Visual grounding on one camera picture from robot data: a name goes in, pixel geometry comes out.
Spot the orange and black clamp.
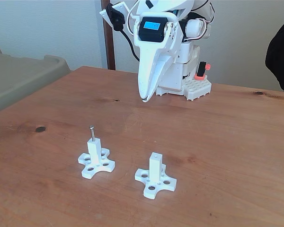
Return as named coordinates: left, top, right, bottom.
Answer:
left=195, top=61, right=211, bottom=81

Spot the grey-green plastic bin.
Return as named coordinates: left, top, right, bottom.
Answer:
left=0, top=46, right=71, bottom=116

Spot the white cross-base peg stand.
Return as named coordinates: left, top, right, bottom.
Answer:
left=134, top=152, right=178, bottom=199
left=77, top=139, right=116, bottom=179

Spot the person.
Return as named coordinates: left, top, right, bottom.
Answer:
left=265, top=16, right=284, bottom=93

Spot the black camera with white bracket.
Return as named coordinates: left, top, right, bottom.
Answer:
left=99, top=2, right=131, bottom=32

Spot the white perforated base plate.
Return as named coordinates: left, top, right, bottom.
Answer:
left=183, top=77, right=213, bottom=102

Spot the brown wooden post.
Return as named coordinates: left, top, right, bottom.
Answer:
left=101, top=0, right=116, bottom=70

